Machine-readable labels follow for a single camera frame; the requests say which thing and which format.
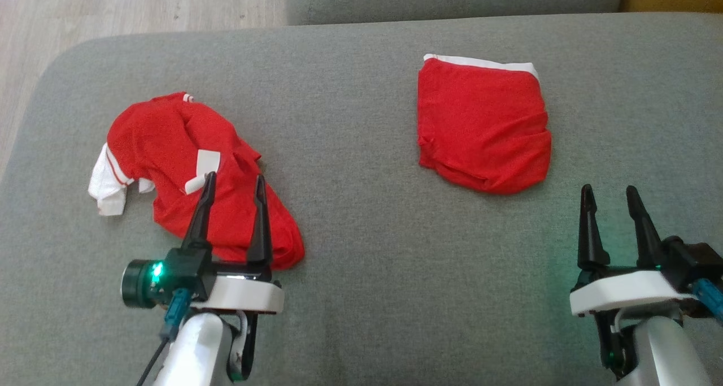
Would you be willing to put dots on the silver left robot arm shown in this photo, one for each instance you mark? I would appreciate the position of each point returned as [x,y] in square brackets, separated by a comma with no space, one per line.
[197,352]

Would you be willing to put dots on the red white basketball jersey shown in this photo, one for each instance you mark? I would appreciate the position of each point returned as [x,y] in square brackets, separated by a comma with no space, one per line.
[186,165]

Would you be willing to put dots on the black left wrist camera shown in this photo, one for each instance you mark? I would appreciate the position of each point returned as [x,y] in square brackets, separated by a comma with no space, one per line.
[169,276]

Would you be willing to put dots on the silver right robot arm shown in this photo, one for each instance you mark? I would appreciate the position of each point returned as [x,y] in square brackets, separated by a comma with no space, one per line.
[661,352]

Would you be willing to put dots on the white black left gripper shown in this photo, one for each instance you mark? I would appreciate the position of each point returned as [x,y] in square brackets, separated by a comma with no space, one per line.
[248,293]

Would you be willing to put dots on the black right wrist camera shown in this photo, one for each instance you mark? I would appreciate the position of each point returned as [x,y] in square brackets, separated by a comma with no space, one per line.
[695,261]

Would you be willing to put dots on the red shorts white waistband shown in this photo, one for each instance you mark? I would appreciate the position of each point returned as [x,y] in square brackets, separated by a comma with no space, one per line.
[483,126]

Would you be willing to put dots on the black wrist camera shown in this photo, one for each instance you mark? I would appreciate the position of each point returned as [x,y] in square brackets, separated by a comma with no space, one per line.
[695,261]
[169,276]

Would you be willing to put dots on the grey fabric ottoman cushion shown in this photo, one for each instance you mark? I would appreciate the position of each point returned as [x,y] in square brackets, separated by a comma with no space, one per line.
[367,233]

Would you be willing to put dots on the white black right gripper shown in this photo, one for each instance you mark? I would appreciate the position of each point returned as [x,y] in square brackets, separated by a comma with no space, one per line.
[621,293]

